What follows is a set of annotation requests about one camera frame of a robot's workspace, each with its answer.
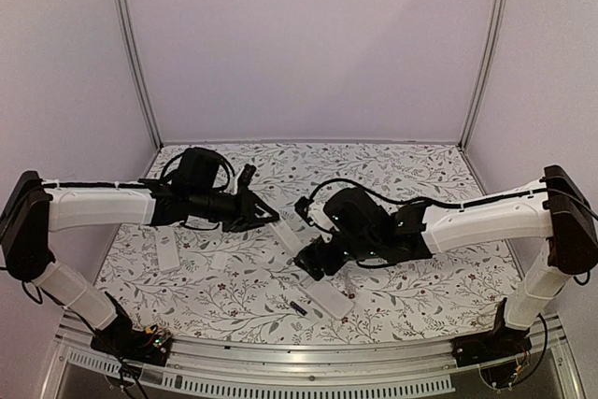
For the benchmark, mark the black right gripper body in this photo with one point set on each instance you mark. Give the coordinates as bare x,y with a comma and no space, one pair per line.
330,264

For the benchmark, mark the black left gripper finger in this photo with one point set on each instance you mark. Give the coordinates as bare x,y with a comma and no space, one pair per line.
253,205
243,224

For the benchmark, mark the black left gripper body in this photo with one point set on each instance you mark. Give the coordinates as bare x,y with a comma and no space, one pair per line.
242,208

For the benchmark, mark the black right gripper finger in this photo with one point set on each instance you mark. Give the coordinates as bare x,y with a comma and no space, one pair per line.
307,257
314,270

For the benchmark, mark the white remote with display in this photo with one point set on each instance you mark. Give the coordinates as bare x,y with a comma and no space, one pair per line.
287,236

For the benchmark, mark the white remote control back up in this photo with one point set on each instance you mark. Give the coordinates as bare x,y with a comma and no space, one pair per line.
327,296

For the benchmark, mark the clear handle screwdriver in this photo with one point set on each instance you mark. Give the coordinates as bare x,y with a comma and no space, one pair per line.
350,290

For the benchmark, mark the white battery cover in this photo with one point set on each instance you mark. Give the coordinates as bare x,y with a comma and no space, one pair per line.
219,261

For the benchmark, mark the purple battery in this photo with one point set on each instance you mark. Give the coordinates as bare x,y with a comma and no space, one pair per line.
297,308

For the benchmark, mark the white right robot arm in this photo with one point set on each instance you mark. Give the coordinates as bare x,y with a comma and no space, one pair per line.
355,227

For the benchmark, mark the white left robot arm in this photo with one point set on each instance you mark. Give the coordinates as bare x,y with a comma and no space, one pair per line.
197,183

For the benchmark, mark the white remote with green logo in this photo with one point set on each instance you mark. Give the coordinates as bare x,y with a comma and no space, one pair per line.
167,250

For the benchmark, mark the floral tablecloth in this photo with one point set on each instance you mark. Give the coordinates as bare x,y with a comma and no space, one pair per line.
452,293

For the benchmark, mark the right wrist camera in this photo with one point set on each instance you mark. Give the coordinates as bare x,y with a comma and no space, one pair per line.
311,213

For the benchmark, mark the front aluminium rail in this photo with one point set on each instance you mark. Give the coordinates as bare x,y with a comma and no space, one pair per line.
223,369

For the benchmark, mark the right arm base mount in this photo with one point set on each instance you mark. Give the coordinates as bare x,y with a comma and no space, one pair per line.
491,346

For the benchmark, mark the left aluminium frame post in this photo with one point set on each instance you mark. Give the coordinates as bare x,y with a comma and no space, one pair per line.
125,21

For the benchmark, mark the aluminium frame post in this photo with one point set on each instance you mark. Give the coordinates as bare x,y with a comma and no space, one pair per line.
125,21
484,72

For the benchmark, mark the right aluminium frame post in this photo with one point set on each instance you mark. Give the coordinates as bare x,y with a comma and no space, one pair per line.
484,72

